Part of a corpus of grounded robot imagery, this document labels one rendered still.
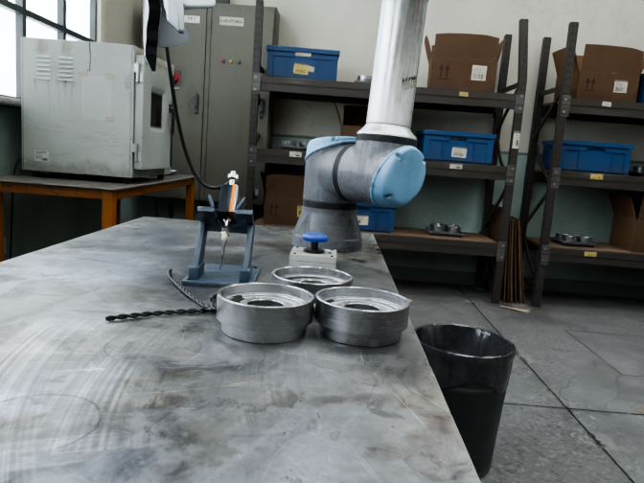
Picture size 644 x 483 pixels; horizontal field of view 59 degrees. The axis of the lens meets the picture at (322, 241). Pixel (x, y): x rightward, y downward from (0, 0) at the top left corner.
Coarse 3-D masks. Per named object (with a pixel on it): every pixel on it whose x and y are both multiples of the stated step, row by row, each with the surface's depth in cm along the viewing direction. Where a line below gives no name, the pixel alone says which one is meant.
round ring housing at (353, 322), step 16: (336, 288) 67; (352, 288) 68; (368, 288) 68; (320, 304) 61; (352, 304) 65; (368, 304) 65; (384, 304) 66; (400, 304) 65; (320, 320) 61; (336, 320) 59; (352, 320) 58; (368, 320) 58; (384, 320) 58; (400, 320) 60; (336, 336) 60; (352, 336) 59; (368, 336) 59; (384, 336) 59; (400, 336) 62
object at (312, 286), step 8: (272, 272) 72; (280, 272) 75; (288, 272) 77; (296, 272) 77; (304, 272) 78; (312, 272) 78; (320, 272) 78; (328, 272) 77; (336, 272) 77; (344, 272) 76; (272, 280) 72; (280, 280) 70; (288, 280) 69; (296, 280) 74; (304, 280) 75; (312, 280) 75; (320, 280) 75; (336, 280) 76; (344, 280) 75; (352, 280) 72; (304, 288) 68; (312, 288) 68; (320, 288) 68
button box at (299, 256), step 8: (296, 248) 89; (304, 248) 88; (320, 248) 88; (296, 256) 84; (304, 256) 84; (312, 256) 84; (320, 256) 84; (328, 256) 85; (288, 264) 84; (296, 264) 84; (304, 264) 84; (312, 264) 84; (320, 264) 84; (328, 264) 84
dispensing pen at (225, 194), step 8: (232, 176) 87; (224, 184) 85; (232, 184) 87; (224, 192) 84; (224, 200) 84; (224, 208) 83; (224, 216) 84; (224, 224) 84; (224, 232) 83; (224, 240) 83; (224, 248) 83
